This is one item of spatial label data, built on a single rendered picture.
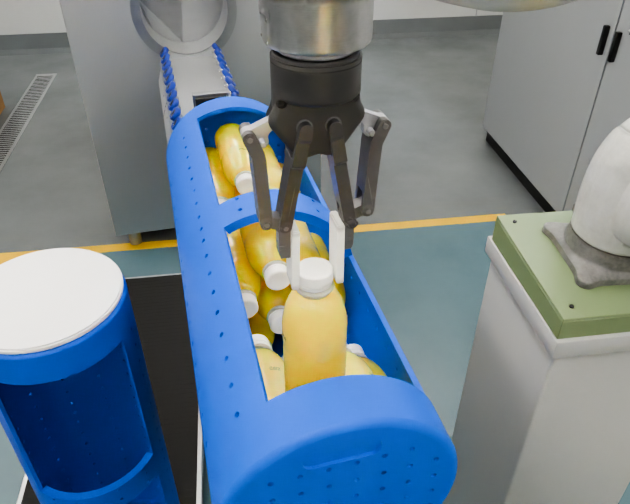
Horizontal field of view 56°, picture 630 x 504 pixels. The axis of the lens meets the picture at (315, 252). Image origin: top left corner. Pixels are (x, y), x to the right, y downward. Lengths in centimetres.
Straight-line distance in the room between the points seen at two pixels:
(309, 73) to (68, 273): 80
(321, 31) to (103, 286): 78
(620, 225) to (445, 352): 144
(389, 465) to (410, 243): 235
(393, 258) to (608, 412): 171
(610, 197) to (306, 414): 67
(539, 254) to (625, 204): 19
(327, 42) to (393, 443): 41
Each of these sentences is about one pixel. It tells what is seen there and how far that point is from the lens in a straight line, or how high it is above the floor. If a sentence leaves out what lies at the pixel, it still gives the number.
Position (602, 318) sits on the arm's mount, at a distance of 111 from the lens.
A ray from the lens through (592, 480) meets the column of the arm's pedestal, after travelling 154.
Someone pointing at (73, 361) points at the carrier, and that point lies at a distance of 108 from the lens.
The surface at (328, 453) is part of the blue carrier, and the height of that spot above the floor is 119.
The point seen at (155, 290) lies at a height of 15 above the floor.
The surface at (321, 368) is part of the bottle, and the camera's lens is 66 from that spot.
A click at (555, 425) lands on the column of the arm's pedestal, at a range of 131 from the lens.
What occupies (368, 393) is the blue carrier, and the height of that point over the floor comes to 123.
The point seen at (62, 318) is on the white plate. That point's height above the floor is 104.
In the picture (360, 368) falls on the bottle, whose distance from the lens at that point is 78.
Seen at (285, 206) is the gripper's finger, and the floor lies 143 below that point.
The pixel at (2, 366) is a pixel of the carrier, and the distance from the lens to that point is 110.
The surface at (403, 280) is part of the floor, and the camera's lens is 275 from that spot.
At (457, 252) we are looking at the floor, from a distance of 297.
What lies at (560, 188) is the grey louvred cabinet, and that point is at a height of 22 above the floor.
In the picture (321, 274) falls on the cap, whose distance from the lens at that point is 60.
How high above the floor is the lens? 172
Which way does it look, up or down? 37 degrees down
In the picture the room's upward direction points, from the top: straight up
